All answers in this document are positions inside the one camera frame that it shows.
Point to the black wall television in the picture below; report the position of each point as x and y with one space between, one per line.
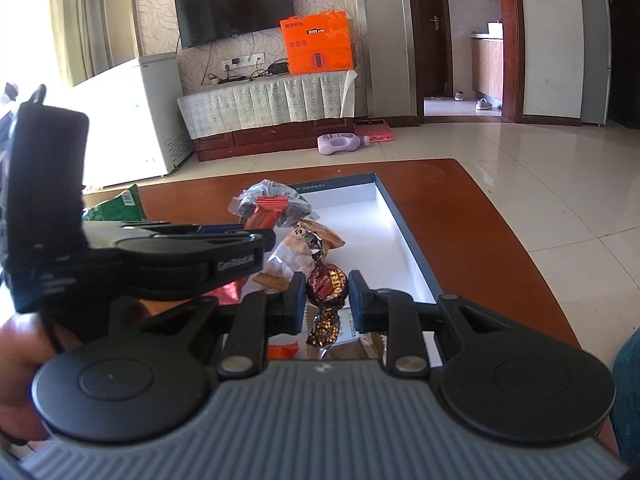
232 2

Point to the red floor mat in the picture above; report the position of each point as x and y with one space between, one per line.
375 131

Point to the small orange snack packet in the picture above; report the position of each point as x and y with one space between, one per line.
283 351

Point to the purple detergent bottle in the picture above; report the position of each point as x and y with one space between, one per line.
340 144

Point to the tan snack packet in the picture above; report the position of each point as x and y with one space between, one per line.
331 237

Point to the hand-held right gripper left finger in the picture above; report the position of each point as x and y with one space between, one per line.
297 302

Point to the silver refrigerator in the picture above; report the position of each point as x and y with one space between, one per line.
595 55

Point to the brown foil chocolate candy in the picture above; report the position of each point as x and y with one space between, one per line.
326 282

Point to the grey slipper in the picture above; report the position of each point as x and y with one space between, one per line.
483 105

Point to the clear packet of white candies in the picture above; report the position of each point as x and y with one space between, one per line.
292 260

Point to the white chest freezer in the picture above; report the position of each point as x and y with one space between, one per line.
135 120

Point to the blue cardboard box white inside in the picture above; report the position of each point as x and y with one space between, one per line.
365 215

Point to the beige curtain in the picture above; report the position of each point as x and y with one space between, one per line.
90 15

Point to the blue plastic bag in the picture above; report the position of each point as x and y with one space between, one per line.
629 395

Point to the white grey snack packet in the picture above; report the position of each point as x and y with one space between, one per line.
360 342

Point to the clear packet of dark snacks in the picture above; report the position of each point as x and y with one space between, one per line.
270 191

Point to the person's left hand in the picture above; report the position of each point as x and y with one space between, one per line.
20 380

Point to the pale patterned cabinet cloth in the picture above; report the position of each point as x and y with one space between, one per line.
265 102

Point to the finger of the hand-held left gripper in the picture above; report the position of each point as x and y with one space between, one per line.
220 232

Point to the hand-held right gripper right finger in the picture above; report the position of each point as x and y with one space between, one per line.
356 302

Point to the white wall power strip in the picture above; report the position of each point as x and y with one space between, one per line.
242 61

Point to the red foil wrapper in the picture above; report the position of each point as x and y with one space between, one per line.
230 292

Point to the wooden kitchen cabinet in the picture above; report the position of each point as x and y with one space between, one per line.
487 67

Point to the black power adapter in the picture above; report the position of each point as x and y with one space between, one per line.
279 68

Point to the green chip bag red print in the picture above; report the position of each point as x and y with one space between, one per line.
112 207

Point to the orange gift box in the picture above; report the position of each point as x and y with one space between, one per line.
317 45

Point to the orange stick snack packet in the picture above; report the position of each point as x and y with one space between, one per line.
265 212

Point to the brown wooden door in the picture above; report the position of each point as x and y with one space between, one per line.
435 50

